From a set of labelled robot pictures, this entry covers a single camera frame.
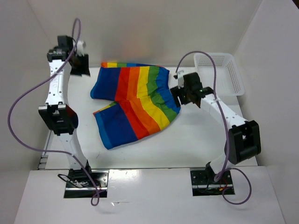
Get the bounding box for rainbow striped shorts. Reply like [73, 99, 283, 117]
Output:
[90, 62, 180, 149]

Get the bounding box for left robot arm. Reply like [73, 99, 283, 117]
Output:
[38, 35, 93, 188]

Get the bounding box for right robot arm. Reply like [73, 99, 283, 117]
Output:
[171, 72, 261, 183]

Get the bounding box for white plastic basket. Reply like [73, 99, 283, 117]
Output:
[193, 53, 245, 97]

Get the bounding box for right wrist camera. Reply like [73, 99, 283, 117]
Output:
[174, 70, 185, 89]

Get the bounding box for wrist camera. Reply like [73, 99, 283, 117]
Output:
[174, 70, 185, 89]
[76, 40, 86, 56]

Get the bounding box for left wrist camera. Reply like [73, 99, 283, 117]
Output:
[76, 40, 86, 56]

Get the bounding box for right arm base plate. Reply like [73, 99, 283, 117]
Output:
[190, 168, 235, 196]

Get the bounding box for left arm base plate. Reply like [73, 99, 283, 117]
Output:
[57, 169, 109, 199]

